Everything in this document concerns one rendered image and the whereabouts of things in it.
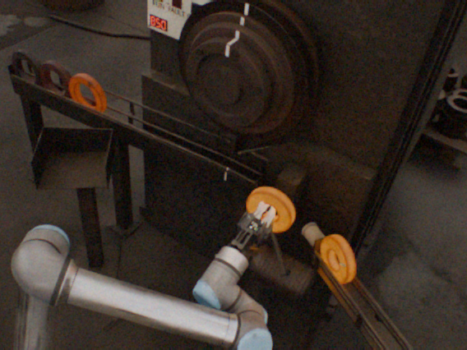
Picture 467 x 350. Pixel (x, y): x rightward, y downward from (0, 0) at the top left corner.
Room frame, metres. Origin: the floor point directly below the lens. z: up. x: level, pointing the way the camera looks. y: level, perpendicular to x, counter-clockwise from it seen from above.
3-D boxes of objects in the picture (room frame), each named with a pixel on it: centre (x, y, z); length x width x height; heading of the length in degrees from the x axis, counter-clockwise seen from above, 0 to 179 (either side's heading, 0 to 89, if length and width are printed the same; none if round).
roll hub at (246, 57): (1.30, 0.06, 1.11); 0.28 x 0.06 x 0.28; 63
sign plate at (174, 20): (1.64, 0.28, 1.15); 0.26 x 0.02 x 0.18; 63
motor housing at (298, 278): (1.12, -0.22, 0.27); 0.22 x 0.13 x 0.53; 63
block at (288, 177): (1.29, -0.20, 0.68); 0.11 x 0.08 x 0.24; 153
